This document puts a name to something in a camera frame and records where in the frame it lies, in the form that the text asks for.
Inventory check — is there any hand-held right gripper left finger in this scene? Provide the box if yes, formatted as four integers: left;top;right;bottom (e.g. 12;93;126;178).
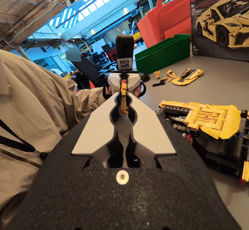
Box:
71;92;124;169

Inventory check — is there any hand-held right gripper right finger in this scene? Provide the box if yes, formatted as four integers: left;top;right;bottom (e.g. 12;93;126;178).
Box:
126;93;177;169

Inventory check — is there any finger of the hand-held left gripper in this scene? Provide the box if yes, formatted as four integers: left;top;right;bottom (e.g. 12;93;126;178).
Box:
107;73;122;93
126;73;141;93

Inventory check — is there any yellow toy connector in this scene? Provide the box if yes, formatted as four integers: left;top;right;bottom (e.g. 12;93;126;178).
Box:
120;83;129;115

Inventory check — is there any yellow toy car model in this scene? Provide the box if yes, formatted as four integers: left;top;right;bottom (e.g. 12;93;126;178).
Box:
156;100;249;186

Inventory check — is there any person's left forearm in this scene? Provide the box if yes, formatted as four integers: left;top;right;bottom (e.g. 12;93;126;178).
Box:
73;87;106;124

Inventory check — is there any grey desk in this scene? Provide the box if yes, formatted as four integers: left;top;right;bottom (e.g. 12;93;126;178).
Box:
136;45;249;230

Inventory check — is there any person's left hand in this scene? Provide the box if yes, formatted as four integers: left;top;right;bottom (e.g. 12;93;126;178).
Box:
107;85;142;100

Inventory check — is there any black toy axle pin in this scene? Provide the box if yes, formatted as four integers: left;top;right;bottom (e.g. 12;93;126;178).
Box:
152;77;168;87

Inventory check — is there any whiteboard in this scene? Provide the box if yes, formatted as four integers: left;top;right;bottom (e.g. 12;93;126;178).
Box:
91;39;107;53

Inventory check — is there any black chair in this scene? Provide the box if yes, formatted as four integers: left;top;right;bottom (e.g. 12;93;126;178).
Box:
72;55;117;88

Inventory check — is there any green plastic bin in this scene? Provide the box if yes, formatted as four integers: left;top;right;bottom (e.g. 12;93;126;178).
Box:
135;34;191;75

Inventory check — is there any yellow toy car panel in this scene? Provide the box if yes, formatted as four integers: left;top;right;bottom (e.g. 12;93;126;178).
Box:
172;68;204;86

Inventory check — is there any orange felt bag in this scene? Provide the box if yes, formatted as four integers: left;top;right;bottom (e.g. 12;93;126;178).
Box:
137;0;192;48

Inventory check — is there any person's beige jacket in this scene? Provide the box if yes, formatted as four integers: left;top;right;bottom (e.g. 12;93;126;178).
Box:
0;49;103;226

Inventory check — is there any toy car set box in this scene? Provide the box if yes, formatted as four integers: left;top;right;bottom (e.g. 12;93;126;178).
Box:
190;0;249;62

